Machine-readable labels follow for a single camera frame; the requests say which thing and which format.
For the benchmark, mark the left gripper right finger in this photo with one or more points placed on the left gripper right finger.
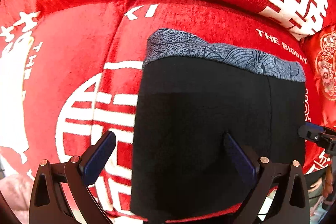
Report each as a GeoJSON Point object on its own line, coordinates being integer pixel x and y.
{"type": "Point", "coordinates": [291, 201]}

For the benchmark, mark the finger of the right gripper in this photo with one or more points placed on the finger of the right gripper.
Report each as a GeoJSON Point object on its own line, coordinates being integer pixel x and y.
{"type": "Point", "coordinates": [322, 136]}

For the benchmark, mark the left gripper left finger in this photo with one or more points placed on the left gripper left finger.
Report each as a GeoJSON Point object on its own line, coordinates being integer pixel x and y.
{"type": "Point", "coordinates": [48, 202]}

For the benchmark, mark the black pants with grey trim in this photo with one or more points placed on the black pants with grey trim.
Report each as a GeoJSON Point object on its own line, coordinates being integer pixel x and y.
{"type": "Point", "coordinates": [194, 93]}

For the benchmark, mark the pink fluffy garment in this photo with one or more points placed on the pink fluffy garment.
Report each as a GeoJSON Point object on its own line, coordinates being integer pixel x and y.
{"type": "Point", "coordinates": [16, 190]}

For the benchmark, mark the red embroidered pillow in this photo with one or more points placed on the red embroidered pillow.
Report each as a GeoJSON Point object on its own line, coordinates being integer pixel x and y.
{"type": "Point", "coordinates": [319, 49]}

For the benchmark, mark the red bedspread with white characters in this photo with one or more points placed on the red bedspread with white characters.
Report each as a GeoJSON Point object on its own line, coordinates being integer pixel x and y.
{"type": "Point", "coordinates": [84, 70]}

